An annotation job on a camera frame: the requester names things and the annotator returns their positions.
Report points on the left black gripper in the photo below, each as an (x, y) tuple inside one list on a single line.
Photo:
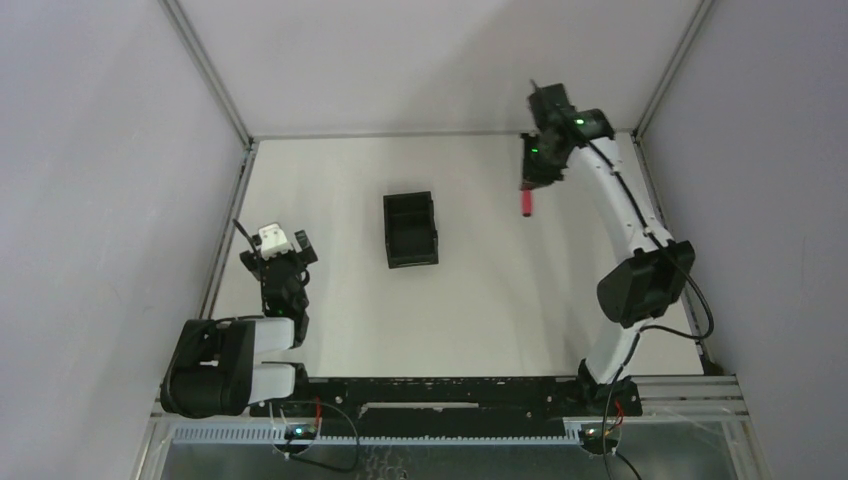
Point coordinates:
[(279, 262)]

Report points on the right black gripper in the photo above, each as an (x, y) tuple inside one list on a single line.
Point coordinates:
[(531, 176)]

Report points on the red handled screwdriver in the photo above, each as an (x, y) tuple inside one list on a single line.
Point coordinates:
[(527, 203)]

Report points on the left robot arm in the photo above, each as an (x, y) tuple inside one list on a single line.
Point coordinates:
[(215, 369)]

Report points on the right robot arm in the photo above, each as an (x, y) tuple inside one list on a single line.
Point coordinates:
[(652, 268)]

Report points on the black plastic bin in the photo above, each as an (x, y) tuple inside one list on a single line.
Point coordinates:
[(410, 232)]

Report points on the left green circuit board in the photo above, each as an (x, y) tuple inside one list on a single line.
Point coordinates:
[(301, 433)]

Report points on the green circuit board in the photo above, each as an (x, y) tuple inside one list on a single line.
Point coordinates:
[(301, 433), (597, 441)]

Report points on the right green circuit board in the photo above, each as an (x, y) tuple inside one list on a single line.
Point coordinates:
[(597, 441)]

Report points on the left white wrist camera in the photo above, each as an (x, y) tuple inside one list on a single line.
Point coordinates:
[(273, 241)]

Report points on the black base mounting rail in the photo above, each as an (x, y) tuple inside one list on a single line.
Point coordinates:
[(549, 395)]

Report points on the aluminium frame profile right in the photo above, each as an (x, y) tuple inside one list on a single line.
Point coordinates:
[(690, 398)]

